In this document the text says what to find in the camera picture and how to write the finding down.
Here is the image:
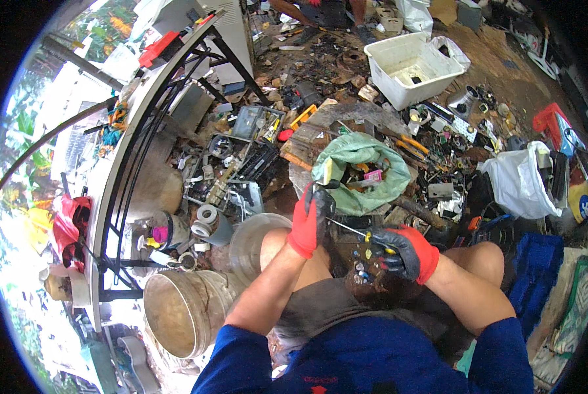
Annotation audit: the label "blue plastic crate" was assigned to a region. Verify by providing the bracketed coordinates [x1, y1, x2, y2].
[507, 232, 565, 341]

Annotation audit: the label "white sack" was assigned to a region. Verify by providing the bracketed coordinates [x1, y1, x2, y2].
[396, 0, 435, 36]

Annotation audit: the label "grey metal pipe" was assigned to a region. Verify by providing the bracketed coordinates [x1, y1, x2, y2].
[40, 34, 125, 92]

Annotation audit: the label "red plastic bag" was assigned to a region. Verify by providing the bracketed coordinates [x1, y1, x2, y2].
[52, 194, 94, 263]

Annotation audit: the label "green patterned mat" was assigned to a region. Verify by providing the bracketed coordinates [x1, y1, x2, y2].
[551, 254, 588, 356]

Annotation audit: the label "large white plastic bag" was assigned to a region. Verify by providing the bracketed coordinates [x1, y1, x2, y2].
[477, 141, 566, 220]

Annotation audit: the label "grey pipe with white fittings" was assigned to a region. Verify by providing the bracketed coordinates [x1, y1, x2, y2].
[191, 204, 236, 247]

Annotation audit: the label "yellow black handled screwdriver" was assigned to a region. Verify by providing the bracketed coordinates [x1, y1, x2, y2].
[325, 217, 398, 257]

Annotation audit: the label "orange plastic frame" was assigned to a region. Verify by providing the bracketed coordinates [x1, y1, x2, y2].
[290, 104, 319, 132]

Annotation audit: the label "person's right hand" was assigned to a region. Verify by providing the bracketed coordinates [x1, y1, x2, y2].
[368, 225, 440, 286]

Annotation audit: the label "person's left hand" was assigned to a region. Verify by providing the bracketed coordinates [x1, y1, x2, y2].
[287, 182, 336, 260]

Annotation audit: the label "crumpled white plastic bag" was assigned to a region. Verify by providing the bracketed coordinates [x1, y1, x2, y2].
[429, 35, 472, 74]

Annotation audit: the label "dark scrap circuit board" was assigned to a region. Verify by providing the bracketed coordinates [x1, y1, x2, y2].
[319, 217, 389, 297]

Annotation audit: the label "person's body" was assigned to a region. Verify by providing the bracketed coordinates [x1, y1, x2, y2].
[192, 315, 535, 394]

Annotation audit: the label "white table with black frame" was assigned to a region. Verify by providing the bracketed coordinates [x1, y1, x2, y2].
[85, 9, 271, 332]

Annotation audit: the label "red tool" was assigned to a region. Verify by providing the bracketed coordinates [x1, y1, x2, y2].
[137, 31, 182, 69]

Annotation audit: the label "white metal cabinet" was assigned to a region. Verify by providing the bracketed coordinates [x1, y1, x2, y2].
[196, 0, 256, 85]

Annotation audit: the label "orange handled pliers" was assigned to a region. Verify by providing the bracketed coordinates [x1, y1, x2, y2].
[395, 135, 431, 161]

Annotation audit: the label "green woven sack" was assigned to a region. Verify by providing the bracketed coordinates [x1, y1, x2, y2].
[312, 132, 413, 216]

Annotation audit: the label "heap of small scrap parts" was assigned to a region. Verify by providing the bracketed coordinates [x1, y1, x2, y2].
[406, 85, 521, 218]

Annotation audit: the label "person's legs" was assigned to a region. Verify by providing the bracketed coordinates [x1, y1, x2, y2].
[260, 228, 506, 365]

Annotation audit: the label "heap of scrap electronics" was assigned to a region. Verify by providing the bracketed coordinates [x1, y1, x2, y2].
[182, 133, 284, 223]

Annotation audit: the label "beige plastic bucket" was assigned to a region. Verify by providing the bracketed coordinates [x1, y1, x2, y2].
[143, 270, 243, 360]

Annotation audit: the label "red plastic box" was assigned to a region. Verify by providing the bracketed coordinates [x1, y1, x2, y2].
[533, 102, 574, 148]

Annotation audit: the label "grey metal box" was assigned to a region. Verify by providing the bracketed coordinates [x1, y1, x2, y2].
[230, 105, 286, 144]

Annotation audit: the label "curved black hose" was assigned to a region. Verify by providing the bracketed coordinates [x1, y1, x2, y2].
[0, 96, 118, 204]

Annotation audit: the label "white plastic tub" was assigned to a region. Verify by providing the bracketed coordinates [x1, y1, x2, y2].
[364, 32, 467, 111]

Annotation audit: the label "yellow printed bag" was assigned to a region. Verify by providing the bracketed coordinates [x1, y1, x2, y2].
[566, 160, 588, 225]

